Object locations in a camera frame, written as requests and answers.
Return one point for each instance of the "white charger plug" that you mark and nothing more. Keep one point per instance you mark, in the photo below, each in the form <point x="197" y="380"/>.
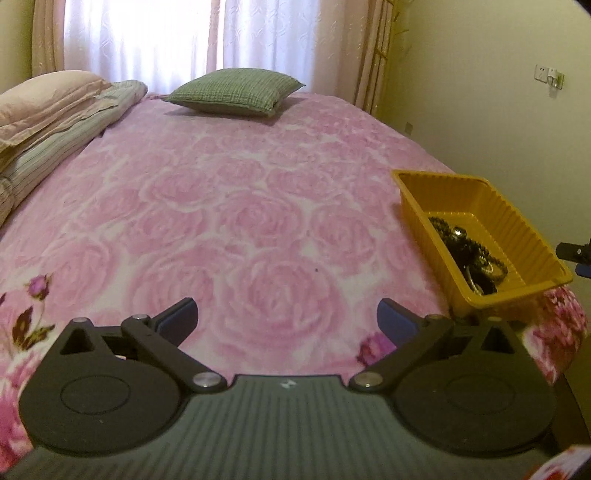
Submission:
<point x="556" y="79"/>

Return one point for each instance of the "black watch silver case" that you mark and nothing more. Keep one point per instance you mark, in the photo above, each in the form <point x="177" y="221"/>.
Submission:
<point x="458" y="233"/>

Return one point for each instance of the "yellow plastic tray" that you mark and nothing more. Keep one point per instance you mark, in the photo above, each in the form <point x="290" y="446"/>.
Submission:
<point x="512" y="230"/>

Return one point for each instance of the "pink floral blanket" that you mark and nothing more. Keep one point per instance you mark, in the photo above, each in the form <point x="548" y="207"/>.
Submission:
<point x="231" y="207"/>

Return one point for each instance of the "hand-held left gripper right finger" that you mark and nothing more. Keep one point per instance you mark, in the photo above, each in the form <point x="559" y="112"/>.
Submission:
<point x="397" y="321"/>

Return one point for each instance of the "striped folded quilt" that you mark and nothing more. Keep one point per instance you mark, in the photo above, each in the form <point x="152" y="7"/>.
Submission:
<point x="69" y="134"/>

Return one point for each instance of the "pink drape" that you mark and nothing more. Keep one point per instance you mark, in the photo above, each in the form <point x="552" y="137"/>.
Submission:
<point x="376" y="60"/>
<point x="46" y="37"/>

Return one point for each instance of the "yellow wooden coat rack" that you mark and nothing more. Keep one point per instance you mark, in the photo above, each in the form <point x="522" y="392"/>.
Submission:
<point x="396" y="27"/>

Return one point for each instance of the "white sheer curtain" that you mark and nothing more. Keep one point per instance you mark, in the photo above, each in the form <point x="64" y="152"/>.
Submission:
<point x="184" y="37"/>

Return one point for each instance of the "white wall socket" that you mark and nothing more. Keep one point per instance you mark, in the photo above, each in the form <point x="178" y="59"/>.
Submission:
<point x="541" y="73"/>

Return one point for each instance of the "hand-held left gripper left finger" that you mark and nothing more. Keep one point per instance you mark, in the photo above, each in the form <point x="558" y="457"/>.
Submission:
<point x="178" y="318"/>

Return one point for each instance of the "red white packet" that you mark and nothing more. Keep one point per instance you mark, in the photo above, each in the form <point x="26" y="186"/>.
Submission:
<point x="558" y="464"/>

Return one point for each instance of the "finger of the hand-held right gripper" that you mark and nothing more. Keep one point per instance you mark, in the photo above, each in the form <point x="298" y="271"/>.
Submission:
<point x="572" y="251"/>
<point x="584" y="270"/>

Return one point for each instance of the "pink folded quilt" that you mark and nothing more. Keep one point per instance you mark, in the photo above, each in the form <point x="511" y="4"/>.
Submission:
<point x="44" y="106"/>

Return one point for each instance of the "green checked pillow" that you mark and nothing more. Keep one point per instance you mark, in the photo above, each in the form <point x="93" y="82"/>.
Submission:
<point x="233" y="94"/>

